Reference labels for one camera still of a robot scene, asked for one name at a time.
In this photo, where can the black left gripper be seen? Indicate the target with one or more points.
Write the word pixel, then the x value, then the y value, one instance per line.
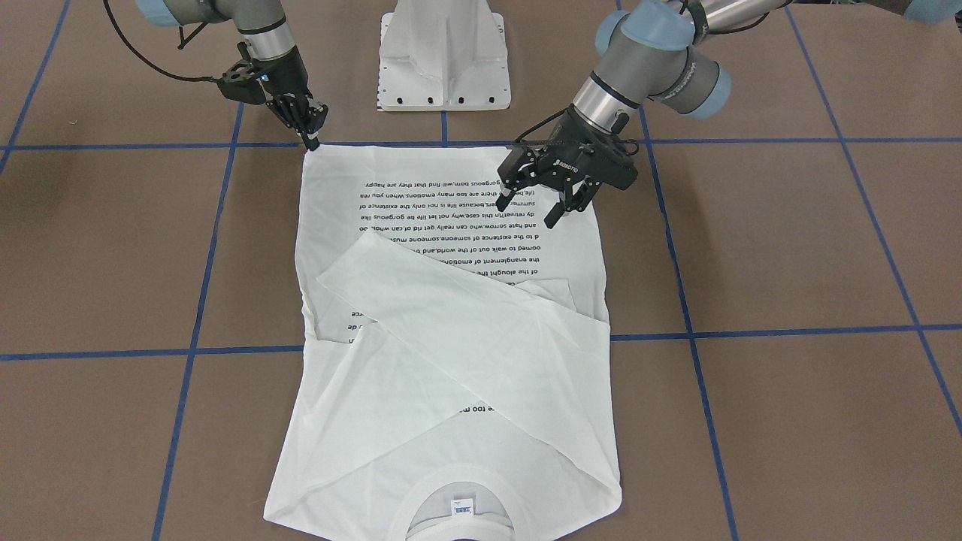
pixel 565 160

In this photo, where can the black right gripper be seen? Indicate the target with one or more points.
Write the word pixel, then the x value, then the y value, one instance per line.
pixel 286 77

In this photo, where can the white long-sleeve printed shirt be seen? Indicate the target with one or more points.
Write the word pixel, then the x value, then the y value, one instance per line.
pixel 456 377

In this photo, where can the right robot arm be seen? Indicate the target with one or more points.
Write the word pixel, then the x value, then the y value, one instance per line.
pixel 262 25

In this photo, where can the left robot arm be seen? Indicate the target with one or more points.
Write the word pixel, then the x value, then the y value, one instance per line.
pixel 647 54

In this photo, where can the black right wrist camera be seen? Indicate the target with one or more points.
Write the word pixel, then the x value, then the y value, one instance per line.
pixel 241 83

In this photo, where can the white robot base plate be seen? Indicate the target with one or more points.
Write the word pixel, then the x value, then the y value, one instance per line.
pixel 443 55

